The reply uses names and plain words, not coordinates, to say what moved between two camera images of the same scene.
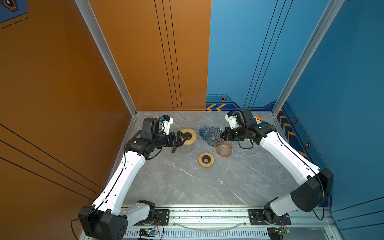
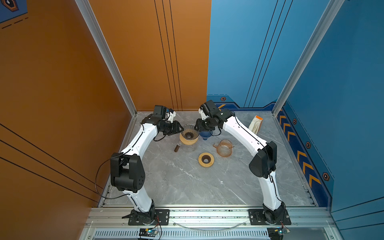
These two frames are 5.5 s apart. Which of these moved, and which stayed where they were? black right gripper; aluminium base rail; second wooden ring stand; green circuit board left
Moved: black right gripper
Stayed: aluminium base rail; second wooden ring stand; green circuit board left
